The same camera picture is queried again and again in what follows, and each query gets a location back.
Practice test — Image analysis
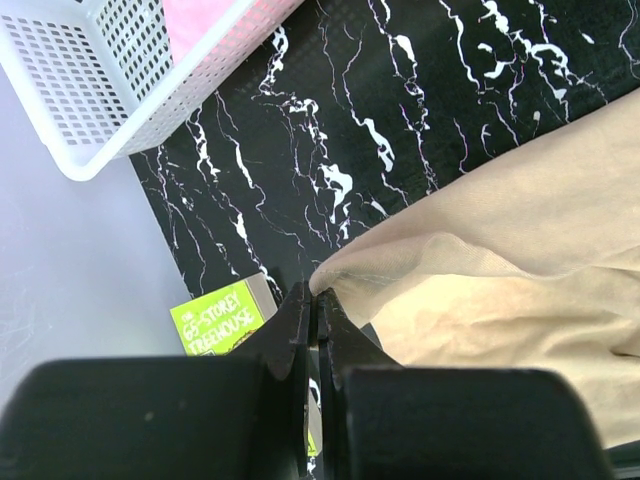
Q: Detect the green treehouse book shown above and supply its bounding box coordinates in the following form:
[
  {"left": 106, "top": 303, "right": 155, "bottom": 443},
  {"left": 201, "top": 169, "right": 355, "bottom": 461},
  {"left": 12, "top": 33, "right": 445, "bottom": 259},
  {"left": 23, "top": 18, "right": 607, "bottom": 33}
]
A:
[{"left": 170, "top": 273, "right": 322, "bottom": 458}]

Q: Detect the white plastic basket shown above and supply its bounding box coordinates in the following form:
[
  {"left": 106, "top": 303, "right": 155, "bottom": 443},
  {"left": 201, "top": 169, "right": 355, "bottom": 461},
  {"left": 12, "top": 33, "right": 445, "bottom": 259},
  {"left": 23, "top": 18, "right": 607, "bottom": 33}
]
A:
[{"left": 0, "top": 0, "right": 306, "bottom": 182}]

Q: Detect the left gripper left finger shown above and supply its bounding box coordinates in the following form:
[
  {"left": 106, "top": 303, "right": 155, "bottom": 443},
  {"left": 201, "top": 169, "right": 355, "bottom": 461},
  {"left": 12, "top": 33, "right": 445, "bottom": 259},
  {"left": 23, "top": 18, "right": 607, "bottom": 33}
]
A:
[{"left": 1, "top": 283, "right": 311, "bottom": 479}]

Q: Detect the black marble mat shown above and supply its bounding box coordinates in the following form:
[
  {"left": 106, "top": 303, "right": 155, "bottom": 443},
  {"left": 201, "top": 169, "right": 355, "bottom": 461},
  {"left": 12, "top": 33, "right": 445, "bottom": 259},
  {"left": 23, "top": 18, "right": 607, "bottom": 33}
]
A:
[{"left": 133, "top": 1, "right": 639, "bottom": 297}]

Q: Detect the pink t-shirt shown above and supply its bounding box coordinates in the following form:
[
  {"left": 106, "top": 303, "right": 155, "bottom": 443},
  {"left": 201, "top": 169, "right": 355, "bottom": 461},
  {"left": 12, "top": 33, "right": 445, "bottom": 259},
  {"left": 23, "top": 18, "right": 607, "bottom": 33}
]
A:
[{"left": 162, "top": 0, "right": 296, "bottom": 66}]

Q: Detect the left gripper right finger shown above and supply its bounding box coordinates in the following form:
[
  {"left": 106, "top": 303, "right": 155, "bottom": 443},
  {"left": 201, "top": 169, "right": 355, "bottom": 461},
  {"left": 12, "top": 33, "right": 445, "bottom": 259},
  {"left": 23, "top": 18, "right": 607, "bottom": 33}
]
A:
[{"left": 317, "top": 291, "right": 614, "bottom": 479}]

